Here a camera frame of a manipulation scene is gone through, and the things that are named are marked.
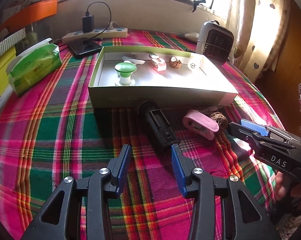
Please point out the black charger with cable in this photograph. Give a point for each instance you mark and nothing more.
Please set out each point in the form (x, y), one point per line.
(88, 21)

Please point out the heart-patterned curtain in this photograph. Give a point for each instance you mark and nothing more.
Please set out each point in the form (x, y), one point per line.
(259, 27)

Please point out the black window handle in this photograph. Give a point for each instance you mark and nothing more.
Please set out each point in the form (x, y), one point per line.
(196, 3)

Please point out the green-lined cardboard box tray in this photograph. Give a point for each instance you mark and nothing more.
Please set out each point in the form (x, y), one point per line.
(206, 86)

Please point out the white power strip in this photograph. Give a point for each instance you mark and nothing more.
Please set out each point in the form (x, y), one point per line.
(97, 33)

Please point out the black rectangular flashlight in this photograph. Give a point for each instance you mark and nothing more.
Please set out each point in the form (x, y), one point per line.
(156, 126)

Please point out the yellow box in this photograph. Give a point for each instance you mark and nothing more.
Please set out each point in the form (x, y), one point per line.
(5, 59)

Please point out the brown walnut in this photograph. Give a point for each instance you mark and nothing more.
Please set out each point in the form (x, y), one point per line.
(174, 62)
(220, 119)

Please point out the person's right hand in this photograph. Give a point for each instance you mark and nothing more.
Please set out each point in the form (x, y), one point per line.
(283, 187)

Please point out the black round disc holder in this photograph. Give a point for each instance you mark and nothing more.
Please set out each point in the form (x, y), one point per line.
(133, 60)

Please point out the green mushroom-shaped knob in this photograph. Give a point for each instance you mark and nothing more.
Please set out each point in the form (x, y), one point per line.
(125, 69)

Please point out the black smartphone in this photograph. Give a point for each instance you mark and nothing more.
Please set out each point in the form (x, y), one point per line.
(84, 47)

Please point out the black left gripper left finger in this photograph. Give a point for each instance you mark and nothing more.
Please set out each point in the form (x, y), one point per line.
(59, 217)

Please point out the white black mini heater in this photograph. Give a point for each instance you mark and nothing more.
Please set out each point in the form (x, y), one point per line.
(215, 42)

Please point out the orange tray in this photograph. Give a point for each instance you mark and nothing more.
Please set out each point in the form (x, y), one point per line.
(29, 15)

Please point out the green tissue pack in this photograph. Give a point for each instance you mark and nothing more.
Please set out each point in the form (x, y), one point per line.
(33, 65)

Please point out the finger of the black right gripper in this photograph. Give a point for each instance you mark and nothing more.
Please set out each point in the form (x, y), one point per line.
(260, 144)
(269, 131)

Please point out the white plug adapter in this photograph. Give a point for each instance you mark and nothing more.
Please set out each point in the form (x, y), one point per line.
(113, 25)

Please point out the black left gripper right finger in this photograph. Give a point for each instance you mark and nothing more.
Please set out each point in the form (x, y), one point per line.
(242, 216)

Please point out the pink clip device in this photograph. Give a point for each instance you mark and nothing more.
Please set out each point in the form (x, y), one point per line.
(157, 62)
(201, 124)

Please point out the striped grey box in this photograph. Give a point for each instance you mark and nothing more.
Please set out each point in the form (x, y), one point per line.
(11, 41)

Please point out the white mushroom-shaped knob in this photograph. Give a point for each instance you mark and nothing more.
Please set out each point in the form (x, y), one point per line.
(124, 81)

